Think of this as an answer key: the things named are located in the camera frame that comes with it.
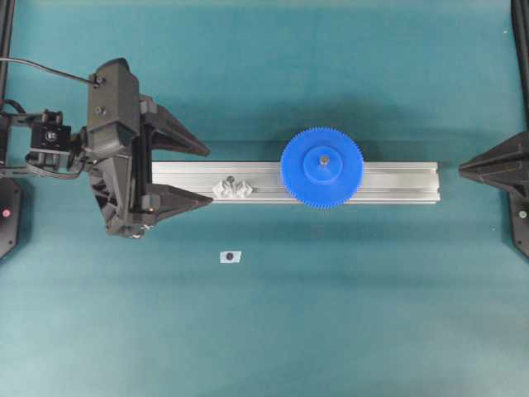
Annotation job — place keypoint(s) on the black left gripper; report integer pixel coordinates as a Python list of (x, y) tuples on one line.
[(120, 177)]

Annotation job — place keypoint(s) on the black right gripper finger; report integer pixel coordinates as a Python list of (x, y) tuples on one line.
[(511, 181), (514, 148)]

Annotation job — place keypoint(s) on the large blue plastic gear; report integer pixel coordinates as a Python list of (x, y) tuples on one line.
[(317, 186)]

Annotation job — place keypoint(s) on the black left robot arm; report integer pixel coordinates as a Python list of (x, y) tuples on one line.
[(55, 151)]

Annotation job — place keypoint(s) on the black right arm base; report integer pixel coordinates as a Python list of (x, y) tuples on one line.
[(518, 216)]

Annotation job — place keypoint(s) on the small white marker sticker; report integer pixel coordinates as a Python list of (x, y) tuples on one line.
[(230, 257)]

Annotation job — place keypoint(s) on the clear bracket with short shaft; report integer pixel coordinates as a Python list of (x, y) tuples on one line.
[(230, 188)]

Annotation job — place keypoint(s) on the black left wrist camera housing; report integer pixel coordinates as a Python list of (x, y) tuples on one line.
[(113, 110)]

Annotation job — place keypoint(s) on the long aluminium extrusion rail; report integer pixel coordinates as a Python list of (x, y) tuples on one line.
[(384, 182)]

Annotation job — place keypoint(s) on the black right frame post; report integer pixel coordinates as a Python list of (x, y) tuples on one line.
[(519, 12)]

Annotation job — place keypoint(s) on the black frame post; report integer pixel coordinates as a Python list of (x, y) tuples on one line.
[(519, 12), (7, 10)]

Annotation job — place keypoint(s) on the black left frame post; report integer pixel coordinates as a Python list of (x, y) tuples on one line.
[(7, 10)]

